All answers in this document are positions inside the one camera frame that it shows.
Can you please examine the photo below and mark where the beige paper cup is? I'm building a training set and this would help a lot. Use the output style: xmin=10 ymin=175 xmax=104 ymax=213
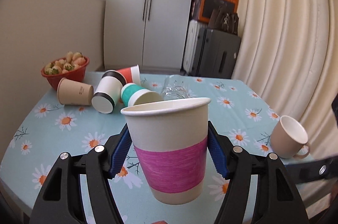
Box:
xmin=57 ymin=78 xmax=94 ymax=106

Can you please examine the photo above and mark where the operator hand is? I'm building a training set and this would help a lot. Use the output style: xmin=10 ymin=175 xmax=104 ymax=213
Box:
xmin=151 ymin=220 xmax=168 ymax=224

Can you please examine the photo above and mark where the cream curtain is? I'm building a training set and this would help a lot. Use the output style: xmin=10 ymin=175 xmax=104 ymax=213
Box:
xmin=233 ymin=0 xmax=337 ymax=158

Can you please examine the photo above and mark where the clear glass mug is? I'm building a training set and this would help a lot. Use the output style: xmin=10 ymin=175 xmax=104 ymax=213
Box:
xmin=160 ymin=75 xmax=190 ymax=100

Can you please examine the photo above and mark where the white pink paper cup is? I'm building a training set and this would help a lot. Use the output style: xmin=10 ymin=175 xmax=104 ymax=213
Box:
xmin=121 ymin=97 xmax=211 ymax=205

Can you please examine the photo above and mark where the beige ceramic mug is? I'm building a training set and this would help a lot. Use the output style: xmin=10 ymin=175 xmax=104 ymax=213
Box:
xmin=270 ymin=115 xmax=311 ymax=159

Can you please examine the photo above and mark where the red fruit bowl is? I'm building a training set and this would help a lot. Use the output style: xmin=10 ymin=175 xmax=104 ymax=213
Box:
xmin=41 ymin=51 xmax=89 ymax=91

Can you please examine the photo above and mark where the dark grey suitcase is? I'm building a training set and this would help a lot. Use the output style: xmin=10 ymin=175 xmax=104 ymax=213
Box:
xmin=188 ymin=28 xmax=241 ymax=79

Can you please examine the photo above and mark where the white tall cabinet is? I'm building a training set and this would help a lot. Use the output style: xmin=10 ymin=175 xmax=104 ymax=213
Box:
xmin=104 ymin=0 xmax=191 ymax=74

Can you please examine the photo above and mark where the white suitcase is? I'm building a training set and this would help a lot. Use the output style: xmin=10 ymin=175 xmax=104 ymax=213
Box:
xmin=183 ymin=20 xmax=207 ymax=74

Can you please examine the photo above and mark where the black white paper cup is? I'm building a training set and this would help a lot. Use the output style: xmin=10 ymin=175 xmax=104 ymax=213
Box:
xmin=92 ymin=70 xmax=127 ymax=114

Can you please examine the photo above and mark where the teal white paper cup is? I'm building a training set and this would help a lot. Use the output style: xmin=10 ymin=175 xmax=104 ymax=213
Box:
xmin=121 ymin=83 xmax=163 ymax=107

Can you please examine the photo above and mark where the floral light blue tablecloth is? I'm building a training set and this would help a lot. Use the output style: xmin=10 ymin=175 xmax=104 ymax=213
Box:
xmin=1 ymin=74 xmax=279 ymax=223

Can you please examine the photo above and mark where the red white paper cup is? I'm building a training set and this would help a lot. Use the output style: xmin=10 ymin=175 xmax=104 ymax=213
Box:
xmin=117 ymin=65 xmax=141 ymax=86

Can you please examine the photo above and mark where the brown handbag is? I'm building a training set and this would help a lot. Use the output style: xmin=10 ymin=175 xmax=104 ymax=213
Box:
xmin=207 ymin=7 xmax=239 ymax=36

